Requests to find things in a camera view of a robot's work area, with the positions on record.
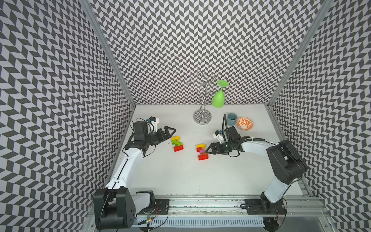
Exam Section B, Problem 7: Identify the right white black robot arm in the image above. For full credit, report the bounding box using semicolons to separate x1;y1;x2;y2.
205;126;308;205

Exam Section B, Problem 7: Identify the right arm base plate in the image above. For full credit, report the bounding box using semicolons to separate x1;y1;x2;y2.
244;199;287;215

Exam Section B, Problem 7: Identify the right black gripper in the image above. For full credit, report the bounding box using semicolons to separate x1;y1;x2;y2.
205;139;234;154

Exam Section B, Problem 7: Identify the yellow long lego brick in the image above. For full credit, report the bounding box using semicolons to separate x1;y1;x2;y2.
171;136;180;141

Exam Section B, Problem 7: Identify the aluminium front rail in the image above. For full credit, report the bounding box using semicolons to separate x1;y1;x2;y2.
86;195;329;218

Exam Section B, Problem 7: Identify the green plastic wine glass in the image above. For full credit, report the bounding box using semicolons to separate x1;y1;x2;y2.
212;80;229;108

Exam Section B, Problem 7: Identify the green lego brick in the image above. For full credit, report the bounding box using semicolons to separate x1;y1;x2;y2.
171;140;183;147

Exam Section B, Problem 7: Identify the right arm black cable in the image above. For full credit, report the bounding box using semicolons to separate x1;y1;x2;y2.
221;113;232;143

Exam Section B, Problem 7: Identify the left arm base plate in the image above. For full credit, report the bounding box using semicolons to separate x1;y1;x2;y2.
135;198;170;215

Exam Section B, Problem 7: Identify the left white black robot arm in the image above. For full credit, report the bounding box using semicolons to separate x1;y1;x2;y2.
93;117;176;231

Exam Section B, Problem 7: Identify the chrome mug tree stand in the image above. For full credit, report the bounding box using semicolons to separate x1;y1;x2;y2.
186;71;217;125

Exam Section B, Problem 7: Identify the grey blue cup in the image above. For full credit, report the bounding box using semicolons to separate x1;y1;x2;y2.
227;113;238;126

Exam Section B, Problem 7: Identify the orange patterned small bowl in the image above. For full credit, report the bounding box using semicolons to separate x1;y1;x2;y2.
236;117;254;131

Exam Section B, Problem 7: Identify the red long lego brick front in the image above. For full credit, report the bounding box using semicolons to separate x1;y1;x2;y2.
198;154;209;161

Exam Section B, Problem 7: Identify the yellow curved lego brick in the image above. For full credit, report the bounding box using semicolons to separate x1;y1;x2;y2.
196;144;206;149

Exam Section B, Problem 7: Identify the red long lego brick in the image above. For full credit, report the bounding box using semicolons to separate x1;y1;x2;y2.
198;154;209;161
174;145;184;152

